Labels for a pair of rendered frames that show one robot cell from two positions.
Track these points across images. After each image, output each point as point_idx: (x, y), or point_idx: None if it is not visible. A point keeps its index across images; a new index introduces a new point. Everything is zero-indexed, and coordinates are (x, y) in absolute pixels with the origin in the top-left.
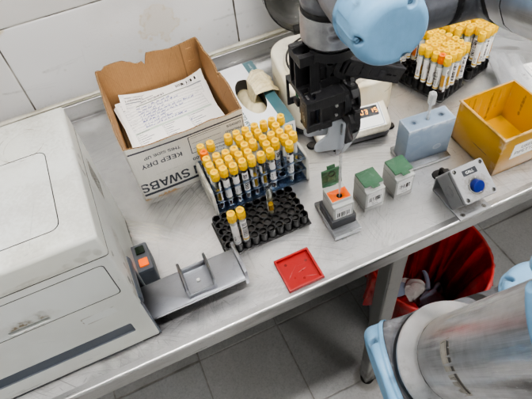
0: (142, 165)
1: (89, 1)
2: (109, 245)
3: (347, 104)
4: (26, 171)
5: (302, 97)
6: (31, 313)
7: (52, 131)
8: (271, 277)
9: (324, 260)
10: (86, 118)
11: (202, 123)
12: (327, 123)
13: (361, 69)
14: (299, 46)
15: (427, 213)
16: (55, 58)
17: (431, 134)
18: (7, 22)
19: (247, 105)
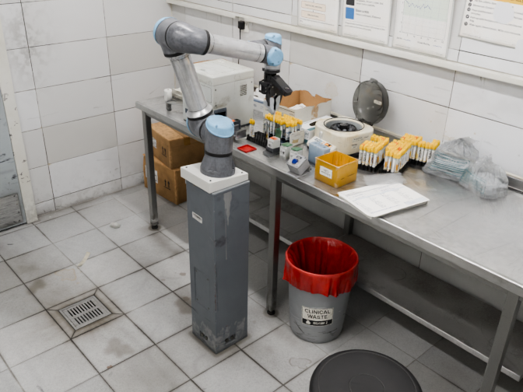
0: (265, 108)
1: (315, 68)
2: (217, 89)
3: (267, 89)
4: (228, 69)
5: (261, 80)
6: None
7: (243, 69)
8: (241, 145)
9: (253, 152)
10: None
11: (282, 106)
12: (263, 92)
13: (274, 82)
14: None
15: (286, 167)
16: (300, 81)
17: (316, 151)
18: (294, 61)
19: (314, 125)
